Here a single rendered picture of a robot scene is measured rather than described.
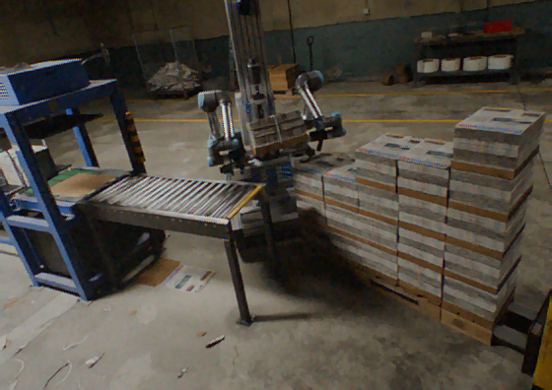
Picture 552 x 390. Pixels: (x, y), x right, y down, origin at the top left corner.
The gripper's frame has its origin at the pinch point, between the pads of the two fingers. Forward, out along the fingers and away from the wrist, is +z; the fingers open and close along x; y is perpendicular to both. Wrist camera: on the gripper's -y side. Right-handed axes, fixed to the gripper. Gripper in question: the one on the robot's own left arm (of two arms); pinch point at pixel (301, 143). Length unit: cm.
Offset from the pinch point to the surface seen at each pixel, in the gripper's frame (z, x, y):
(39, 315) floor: 221, -50, -86
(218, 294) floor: 85, -16, -99
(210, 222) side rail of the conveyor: 78, 41, -35
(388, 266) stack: -29, 43, -93
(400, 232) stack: -33, 61, -68
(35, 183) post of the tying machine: 185, -11, 12
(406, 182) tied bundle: -34, 77, -36
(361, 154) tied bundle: -20, 56, -15
